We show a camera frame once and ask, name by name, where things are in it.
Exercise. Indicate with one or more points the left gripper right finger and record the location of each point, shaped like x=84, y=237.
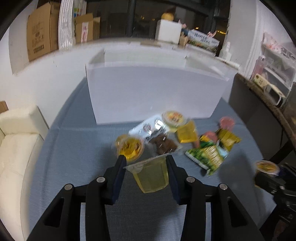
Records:
x=229, y=220

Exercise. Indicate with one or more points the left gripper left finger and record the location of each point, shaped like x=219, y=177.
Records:
x=61, y=219

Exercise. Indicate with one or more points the green cracker packet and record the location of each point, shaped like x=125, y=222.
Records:
x=208, y=156

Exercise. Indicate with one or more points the yellow snack packet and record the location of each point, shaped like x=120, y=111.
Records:
x=227, y=139

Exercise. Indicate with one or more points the pale green jelly cup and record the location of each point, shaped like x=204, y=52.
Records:
x=151, y=174

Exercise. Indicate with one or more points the yellow orange jelly cup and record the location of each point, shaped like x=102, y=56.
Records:
x=187, y=133

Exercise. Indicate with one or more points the pink jelly cup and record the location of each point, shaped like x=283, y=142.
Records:
x=208, y=139
x=227, y=123

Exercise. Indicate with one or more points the yellow lidded jelly cup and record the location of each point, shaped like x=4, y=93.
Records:
x=129, y=146

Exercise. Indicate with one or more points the brown chocolate snack bag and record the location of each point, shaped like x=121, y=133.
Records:
x=156, y=134

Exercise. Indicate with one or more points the orange lidded jelly cup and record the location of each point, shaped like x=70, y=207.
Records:
x=173, y=120

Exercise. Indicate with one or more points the blue grey table cloth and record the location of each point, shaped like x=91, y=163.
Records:
x=77, y=150

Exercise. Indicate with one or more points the dark wooden side table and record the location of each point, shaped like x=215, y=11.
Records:
x=267, y=124

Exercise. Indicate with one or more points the cream white sofa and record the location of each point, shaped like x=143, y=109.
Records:
x=23, y=131

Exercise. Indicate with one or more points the cream box on side table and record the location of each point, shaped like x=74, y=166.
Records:
x=272, y=92

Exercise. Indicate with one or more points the white cardboard box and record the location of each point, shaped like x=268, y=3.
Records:
x=133, y=83

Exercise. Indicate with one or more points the clear plastic drawer organizer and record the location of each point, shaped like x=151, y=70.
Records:
x=276, y=64

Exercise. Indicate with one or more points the white plastic bottle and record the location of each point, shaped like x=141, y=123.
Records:
x=224, y=53

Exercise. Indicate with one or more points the printed landscape carton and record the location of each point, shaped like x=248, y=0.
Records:
x=202, y=40

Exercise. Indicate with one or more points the white dotted paper bag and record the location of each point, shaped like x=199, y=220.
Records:
x=65, y=24

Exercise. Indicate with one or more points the small open cardboard box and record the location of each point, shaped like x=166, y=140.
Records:
x=87, y=28

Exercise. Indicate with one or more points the large brown cardboard box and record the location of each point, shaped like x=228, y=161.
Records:
x=42, y=30

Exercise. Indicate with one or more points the white foam box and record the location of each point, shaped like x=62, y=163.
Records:
x=168, y=31

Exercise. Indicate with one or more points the round yellow pomelo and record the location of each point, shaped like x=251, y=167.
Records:
x=167, y=16

